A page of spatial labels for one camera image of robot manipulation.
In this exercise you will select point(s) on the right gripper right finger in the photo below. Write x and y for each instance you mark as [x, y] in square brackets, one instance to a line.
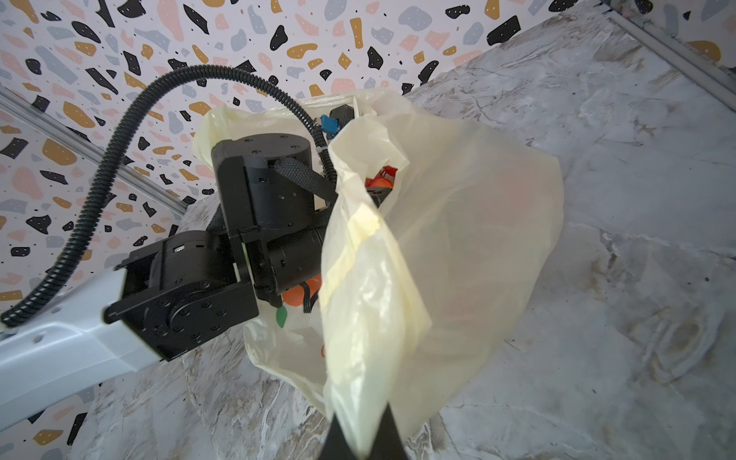
[388, 444]

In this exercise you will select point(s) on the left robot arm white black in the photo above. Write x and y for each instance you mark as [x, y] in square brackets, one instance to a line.
[174, 295]

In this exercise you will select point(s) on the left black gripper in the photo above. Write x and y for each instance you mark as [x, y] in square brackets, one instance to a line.
[276, 208]

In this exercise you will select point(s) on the yellow translucent plastic bag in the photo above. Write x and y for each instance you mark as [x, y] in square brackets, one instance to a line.
[420, 283]

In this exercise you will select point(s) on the orange yellow fruit in bag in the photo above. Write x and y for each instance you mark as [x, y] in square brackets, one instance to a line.
[385, 178]

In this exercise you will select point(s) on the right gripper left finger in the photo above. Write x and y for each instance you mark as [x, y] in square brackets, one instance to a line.
[335, 446]

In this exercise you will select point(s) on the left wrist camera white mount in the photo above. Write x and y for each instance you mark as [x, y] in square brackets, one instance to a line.
[332, 123]

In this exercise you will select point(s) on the left aluminium corner post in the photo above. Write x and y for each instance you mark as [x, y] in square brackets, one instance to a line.
[53, 129]

